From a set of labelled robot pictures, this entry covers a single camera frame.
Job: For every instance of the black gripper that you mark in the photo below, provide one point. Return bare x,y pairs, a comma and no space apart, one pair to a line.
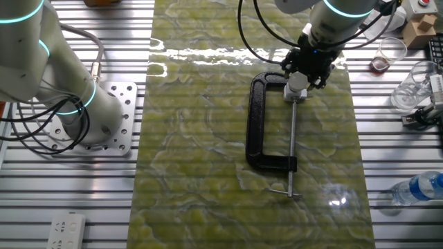
313,60

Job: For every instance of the black C-clamp with steel screw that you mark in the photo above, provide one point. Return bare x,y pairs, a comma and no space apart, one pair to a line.
256,121

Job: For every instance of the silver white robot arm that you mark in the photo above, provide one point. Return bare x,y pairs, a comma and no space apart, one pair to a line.
31,52

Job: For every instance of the small glass beaker dark liquid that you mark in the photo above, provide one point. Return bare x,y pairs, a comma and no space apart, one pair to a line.
380,64

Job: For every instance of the clear plastic cup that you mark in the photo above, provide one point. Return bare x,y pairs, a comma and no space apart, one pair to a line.
412,90

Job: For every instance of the large wooden block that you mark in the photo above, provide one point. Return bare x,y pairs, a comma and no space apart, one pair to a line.
417,38

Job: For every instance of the green marble pattern mat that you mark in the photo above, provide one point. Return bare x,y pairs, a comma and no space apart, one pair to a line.
194,138

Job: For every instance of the grey box red button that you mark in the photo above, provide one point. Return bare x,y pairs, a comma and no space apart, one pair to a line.
420,8

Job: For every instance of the small wooden block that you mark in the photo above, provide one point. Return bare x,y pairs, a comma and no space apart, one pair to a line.
428,21

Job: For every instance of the black keyboard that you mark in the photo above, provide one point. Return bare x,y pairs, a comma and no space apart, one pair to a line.
437,50

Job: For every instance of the blue label water bottle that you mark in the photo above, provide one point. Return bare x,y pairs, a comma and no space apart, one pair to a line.
418,188

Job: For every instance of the white power strip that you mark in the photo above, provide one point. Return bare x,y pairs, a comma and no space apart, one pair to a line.
65,231

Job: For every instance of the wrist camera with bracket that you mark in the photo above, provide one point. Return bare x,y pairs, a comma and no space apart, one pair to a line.
387,7

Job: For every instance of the camera clamp mount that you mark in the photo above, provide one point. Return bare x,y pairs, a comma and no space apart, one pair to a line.
413,119

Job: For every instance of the silver depth camera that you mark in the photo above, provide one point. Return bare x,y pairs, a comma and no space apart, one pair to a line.
437,90

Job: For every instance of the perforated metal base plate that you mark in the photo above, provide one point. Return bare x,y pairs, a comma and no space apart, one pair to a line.
123,103

